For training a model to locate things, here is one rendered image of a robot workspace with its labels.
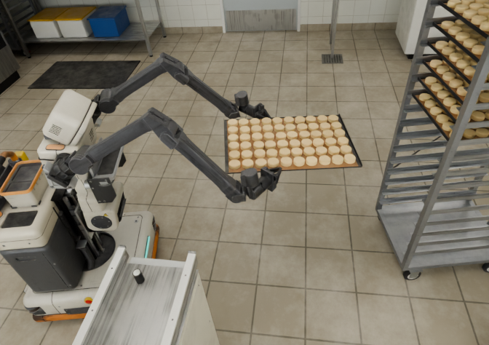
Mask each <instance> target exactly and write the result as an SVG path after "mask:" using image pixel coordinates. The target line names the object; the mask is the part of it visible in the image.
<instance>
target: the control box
mask: <svg viewBox="0 0 489 345"><path fill-rule="evenodd" d="M130 263H136V264H144V265H152V266H168V267H176V268H184V266H185V263H186V262H185V261H170V260H161V259H152V258H136V257H132V258H131V260H130Z"/></svg>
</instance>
